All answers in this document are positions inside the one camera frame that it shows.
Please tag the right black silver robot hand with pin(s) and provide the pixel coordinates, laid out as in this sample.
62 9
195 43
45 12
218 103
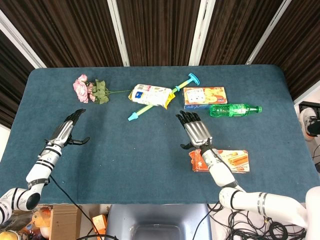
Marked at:
197 132

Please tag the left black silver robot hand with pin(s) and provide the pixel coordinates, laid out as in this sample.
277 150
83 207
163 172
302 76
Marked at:
62 131

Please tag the orange egg roll box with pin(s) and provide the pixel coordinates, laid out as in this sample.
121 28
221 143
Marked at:
238 160

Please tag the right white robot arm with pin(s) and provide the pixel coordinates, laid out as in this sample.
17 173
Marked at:
250 200

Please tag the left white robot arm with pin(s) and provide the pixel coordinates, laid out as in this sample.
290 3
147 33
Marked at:
40 170

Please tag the orange cookie box blue side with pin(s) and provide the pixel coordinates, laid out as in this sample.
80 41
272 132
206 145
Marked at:
210 96

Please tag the brown cardboard box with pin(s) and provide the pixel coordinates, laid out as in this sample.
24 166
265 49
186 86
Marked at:
65 220

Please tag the green plastic bottle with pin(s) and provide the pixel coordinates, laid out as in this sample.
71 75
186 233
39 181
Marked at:
232 110

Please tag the pink artificial flower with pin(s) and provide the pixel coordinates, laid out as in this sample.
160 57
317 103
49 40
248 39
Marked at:
81 87

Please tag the green yellow toy pump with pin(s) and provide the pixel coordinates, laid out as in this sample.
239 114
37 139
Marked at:
192 78

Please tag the white yellow snack bag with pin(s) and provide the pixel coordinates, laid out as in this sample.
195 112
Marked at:
150 95

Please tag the blue felt table cover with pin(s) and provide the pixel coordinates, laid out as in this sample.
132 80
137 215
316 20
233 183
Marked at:
140 155

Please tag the orange plush toy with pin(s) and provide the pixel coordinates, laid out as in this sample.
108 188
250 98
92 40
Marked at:
41 217

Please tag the grey plastic bin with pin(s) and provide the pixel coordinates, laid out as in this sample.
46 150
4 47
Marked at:
160 215

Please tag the small orange carton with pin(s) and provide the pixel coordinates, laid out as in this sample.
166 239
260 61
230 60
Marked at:
100 223

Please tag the brown pleated curtain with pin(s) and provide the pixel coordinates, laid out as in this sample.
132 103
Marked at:
160 32

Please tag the white sneaker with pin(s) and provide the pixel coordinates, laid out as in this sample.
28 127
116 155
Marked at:
303 118

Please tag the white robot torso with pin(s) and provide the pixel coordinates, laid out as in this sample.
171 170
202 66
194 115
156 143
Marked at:
313 205

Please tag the white frame post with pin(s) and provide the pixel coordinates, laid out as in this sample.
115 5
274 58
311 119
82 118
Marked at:
118 32
22 42
268 32
202 32

